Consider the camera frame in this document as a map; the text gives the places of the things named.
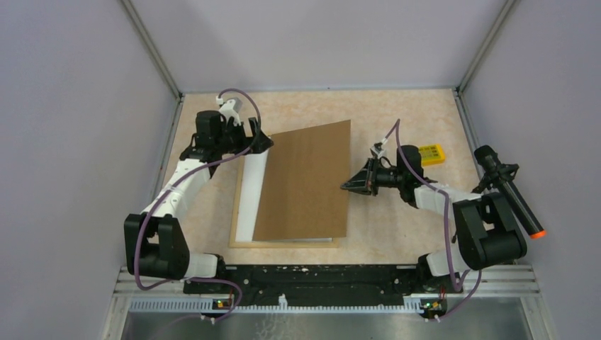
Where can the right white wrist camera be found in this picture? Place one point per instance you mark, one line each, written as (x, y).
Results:
(378, 150)

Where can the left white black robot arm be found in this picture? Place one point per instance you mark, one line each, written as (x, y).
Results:
(155, 244)

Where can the black microphone tripod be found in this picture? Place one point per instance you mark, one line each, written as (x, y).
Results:
(495, 176)

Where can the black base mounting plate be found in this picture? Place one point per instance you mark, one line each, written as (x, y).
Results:
(351, 285)

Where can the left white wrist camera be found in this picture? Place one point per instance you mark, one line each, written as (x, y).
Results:
(230, 109)

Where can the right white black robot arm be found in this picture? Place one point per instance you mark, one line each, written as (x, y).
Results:
(481, 227)

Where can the white toothed cable rail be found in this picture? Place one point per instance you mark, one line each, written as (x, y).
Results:
(206, 306)

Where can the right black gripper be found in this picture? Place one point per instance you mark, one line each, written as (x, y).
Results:
(363, 181)

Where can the black microphone orange tip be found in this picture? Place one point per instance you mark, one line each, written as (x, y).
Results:
(486, 156)

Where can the yellow calculator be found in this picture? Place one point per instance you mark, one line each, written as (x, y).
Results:
(432, 154)

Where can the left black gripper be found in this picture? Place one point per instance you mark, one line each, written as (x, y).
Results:
(245, 140)

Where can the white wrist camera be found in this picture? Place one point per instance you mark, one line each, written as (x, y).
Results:
(230, 109)
(378, 150)

